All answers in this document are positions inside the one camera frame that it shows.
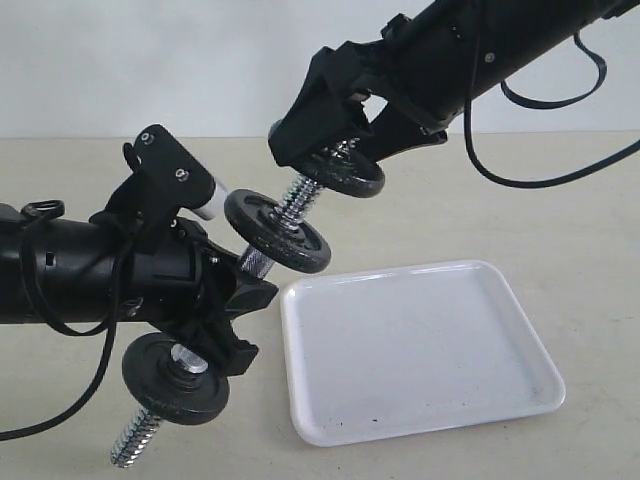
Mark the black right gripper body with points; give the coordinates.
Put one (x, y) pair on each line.
(355, 69)

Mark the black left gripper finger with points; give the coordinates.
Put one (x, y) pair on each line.
(230, 355)
(251, 297)

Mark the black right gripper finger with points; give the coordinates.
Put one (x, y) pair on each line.
(394, 133)
(318, 118)

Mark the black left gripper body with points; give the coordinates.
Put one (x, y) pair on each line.
(184, 279)

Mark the black weight plate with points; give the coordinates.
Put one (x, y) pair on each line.
(253, 217)
(351, 174)

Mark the chrome threaded dumbbell bar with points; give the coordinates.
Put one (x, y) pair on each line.
(291, 211)

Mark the black weight plate end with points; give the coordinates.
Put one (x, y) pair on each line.
(159, 384)

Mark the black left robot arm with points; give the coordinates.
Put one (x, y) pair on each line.
(61, 272)

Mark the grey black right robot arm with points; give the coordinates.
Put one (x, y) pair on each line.
(454, 50)

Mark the white plastic tray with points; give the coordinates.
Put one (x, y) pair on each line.
(379, 354)

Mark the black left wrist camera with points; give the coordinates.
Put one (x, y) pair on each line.
(167, 175)

